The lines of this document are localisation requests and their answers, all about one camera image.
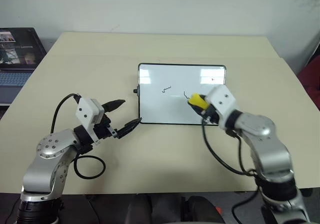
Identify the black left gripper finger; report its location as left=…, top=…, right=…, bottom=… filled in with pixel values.
left=116, top=118, right=143, bottom=139
left=100, top=99, right=126, bottom=114

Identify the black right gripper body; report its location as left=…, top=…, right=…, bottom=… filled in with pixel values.
left=199, top=100, right=221, bottom=126

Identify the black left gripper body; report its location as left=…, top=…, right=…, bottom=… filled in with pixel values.
left=92, top=111, right=119, bottom=142

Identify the yellow whiteboard eraser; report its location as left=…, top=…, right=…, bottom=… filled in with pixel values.
left=188, top=92, right=210, bottom=111

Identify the black-framed whiteboard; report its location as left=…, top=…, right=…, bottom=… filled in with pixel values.
left=136, top=63, right=228, bottom=126

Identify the red fabric object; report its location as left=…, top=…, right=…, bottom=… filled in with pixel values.
left=297, top=57, right=320, bottom=110

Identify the open grey laptop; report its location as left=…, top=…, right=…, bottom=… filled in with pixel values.
left=0, top=27, right=48, bottom=106

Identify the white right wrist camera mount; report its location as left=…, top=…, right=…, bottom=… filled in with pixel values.
left=205, top=85, right=237, bottom=122

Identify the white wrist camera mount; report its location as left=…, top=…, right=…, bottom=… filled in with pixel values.
left=205, top=85, right=237, bottom=122
left=75, top=97, right=105, bottom=145

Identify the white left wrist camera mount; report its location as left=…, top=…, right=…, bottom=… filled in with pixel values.
left=75, top=97, right=105, bottom=145

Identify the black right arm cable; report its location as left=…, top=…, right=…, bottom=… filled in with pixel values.
left=201, top=116, right=262, bottom=224

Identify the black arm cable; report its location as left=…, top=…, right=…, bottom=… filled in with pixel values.
left=201, top=116, right=262, bottom=224
left=50, top=93, right=107, bottom=180

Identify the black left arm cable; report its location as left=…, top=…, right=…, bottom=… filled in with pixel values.
left=50, top=93, right=107, bottom=180

